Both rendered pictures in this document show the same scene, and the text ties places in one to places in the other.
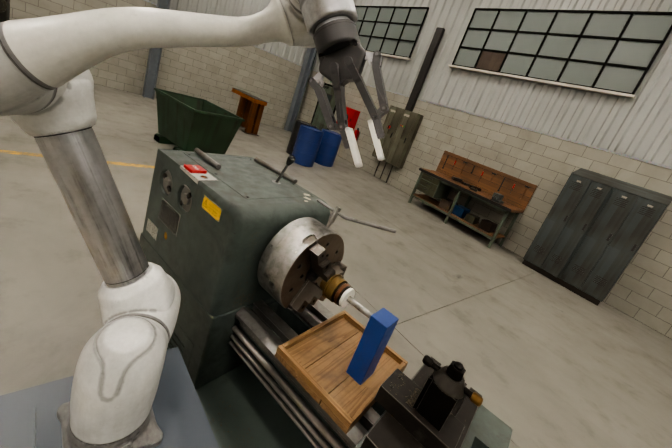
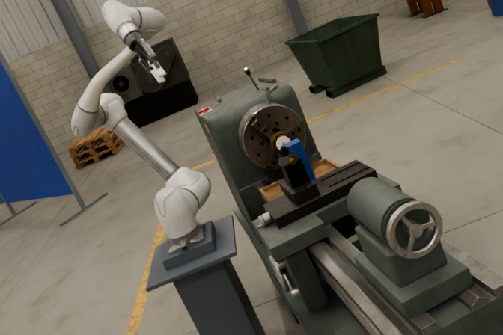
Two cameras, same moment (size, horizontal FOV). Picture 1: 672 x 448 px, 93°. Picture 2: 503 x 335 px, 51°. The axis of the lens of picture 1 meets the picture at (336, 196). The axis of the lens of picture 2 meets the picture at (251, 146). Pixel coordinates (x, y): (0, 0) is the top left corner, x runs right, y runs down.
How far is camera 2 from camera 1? 1.90 m
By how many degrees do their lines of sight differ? 47
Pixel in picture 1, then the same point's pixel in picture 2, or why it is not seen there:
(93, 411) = (163, 222)
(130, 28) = (97, 81)
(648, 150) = not seen: outside the picture
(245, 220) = (214, 125)
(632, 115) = not seen: outside the picture
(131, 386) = (169, 209)
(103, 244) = (151, 162)
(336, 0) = (122, 34)
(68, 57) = (91, 101)
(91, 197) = (137, 144)
